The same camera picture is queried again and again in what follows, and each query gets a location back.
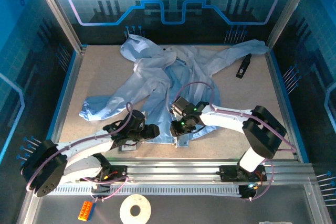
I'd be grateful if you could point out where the light blue zip jacket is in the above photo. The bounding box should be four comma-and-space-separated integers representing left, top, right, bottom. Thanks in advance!
78, 34, 270, 149

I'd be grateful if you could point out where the black handheld device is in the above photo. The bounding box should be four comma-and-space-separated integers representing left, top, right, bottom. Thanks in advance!
235, 53, 253, 79

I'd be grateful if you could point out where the white tape roll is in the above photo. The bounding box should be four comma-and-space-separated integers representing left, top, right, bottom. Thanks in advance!
119, 194, 152, 224

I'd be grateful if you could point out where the black electronics box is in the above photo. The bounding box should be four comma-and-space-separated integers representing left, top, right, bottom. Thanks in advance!
238, 184, 263, 200

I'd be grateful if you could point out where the blue toy brick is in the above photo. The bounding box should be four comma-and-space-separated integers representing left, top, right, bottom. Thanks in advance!
88, 202, 97, 221

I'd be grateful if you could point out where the orange toy brick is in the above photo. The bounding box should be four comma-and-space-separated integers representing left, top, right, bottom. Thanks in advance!
77, 200, 93, 221

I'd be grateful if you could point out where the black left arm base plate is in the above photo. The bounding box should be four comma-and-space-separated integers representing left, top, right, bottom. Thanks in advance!
91, 165, 129, 183

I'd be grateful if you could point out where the aluminium mounting rail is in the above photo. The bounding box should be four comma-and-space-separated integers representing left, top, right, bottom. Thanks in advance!
34, 158, 316, 183

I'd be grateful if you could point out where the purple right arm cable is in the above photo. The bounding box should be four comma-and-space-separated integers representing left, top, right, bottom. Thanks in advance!
173, 81, 298, 201

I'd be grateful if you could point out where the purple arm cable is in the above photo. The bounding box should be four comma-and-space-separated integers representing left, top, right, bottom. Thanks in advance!
173, 81, 298, 201
26, 102, 134, 201

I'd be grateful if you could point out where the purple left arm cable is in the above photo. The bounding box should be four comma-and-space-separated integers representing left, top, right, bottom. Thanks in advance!
26, 102, 134, 201

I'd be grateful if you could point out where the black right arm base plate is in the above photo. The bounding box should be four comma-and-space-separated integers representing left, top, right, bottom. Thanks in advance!
219, 165, 267, 183

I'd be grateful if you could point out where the slotted white cable duct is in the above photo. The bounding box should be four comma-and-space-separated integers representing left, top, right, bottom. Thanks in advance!
48, 184, 242, 196

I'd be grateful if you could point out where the aluminium frame post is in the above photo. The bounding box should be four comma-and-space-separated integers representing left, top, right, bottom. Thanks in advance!
30, 0, 88, 53
265, 0, 310, 49

